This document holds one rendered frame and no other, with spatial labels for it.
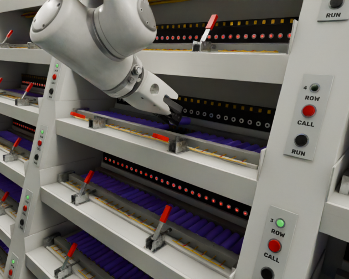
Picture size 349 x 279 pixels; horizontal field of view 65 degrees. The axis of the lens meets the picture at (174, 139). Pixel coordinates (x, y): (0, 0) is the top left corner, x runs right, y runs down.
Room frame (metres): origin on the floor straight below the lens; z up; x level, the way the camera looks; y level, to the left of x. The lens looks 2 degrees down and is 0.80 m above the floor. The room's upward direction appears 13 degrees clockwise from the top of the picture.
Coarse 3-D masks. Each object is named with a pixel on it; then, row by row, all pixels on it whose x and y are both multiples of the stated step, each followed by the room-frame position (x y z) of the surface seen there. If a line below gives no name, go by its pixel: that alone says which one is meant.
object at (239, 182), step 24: (72, 120) 0.78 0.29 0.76; (192, 120) 0.72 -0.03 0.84; (96, 144) 0.68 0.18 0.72; (120, 144) 0.62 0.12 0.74; (144, 144) 0.58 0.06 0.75; (168, 168) 0.54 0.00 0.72; (192, 168) 0.50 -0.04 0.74; (216, 168) 0.47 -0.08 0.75; (240, 168) 0.48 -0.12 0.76; (216, 192) 0.48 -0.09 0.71; (240, 192) 0.45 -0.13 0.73
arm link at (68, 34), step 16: (48, 0) 0.38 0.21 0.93; (64, 0) 0.36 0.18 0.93; (48, 16) 0.36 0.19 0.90; (64, 16) 0.35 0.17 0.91; (80, 16) 0.36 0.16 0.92; (32, 32) 0.37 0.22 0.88; (48, 32) 0.35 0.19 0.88; (64, 32) 0.35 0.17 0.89; (80, 32) 0.36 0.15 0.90; (48, 48) 0.37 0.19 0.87; (64, 48) 0.37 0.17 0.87; (80, 48) 0.37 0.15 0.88; (96, 48) 0.38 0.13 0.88; (64, 64) 0.41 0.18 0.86; (80, 64) 0.40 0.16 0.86; (96, 64) 0.40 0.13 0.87; (112, 64) 0.41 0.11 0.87; (128, 64) 0.44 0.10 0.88; (96, 80) 0.43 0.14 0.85; (112, 80) 0.43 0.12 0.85
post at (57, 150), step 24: (96, 0) 0.82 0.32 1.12; (72, 72) 0.80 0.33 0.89; (72, 96) 0.82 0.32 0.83; (96, 96) 0.88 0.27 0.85; (48, 120) 0.81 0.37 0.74; (48, 144) 0.79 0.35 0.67; (72, 144) 0.85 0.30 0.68; (24, 192) 0.83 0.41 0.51; (48, 216) 0.82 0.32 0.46; (24, 264) 0.79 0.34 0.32
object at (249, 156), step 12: (108, 120) 0.73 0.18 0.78; (120, 120) 0.71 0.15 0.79; (132, 132) 0.65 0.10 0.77; (144, 132) 0.65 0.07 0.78; (156, 132) 0.62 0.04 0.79; (168, 132) 0.61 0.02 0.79; (192, 144) 0.56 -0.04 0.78; (204, 144) 0.55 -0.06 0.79; (216, 144) 0.53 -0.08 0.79; (216, 156) 0.51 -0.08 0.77; (228, 156) 0.52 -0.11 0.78; (240, 156) 0.50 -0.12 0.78; (252, 156) 0.49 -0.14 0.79
